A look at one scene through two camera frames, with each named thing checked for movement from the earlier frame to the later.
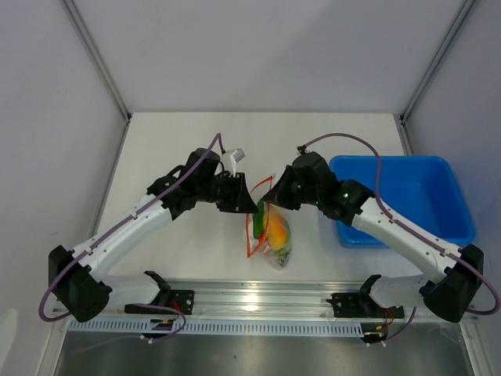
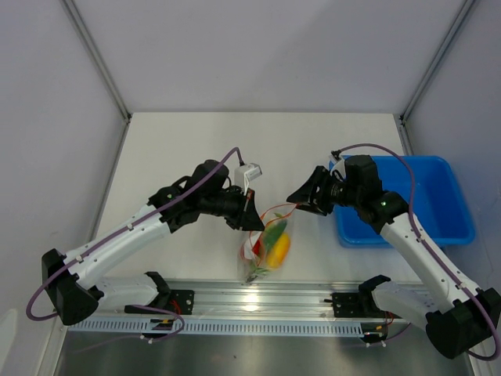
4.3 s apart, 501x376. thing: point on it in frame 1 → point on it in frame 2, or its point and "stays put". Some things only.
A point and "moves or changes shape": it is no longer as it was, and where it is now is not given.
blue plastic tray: (419, 192) stays put
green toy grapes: (283, 254) → (255, 272)
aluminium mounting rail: (272, 300) stays put
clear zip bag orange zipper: (268, 230) moves or changes shape
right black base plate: (362, 305) stays put
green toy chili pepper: (258, 220) moves or changes shape
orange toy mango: (275, 229) → (278, 254)
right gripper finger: (281, 193) → (313, 190)
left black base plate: (183, 299) stays put
